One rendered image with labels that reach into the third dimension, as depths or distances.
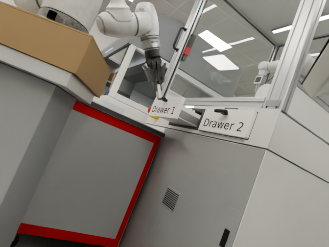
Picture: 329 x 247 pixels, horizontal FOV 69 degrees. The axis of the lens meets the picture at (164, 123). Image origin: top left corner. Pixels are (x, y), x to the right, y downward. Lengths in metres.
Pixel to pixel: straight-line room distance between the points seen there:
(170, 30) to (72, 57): 1.63
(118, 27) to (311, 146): 0.92
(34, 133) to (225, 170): 0.66
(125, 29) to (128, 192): 0.82
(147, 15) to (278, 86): 0.64
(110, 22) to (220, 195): 0.82
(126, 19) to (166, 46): 1.10
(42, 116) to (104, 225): 0.82
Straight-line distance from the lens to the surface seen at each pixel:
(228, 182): 0.94
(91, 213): 1.35
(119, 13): 1.13
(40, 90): 0.74
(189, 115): 1.16
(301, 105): 1.02
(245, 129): 0.95
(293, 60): 1.01
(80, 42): 0.70
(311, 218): 1.20
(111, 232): 1.43
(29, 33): 0.75
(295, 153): 1.02
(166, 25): 2.24
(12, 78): 0.78
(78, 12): 0.84
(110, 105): 1.35
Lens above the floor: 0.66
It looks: 6 degrees up
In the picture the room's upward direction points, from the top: 22 degrees clockwise
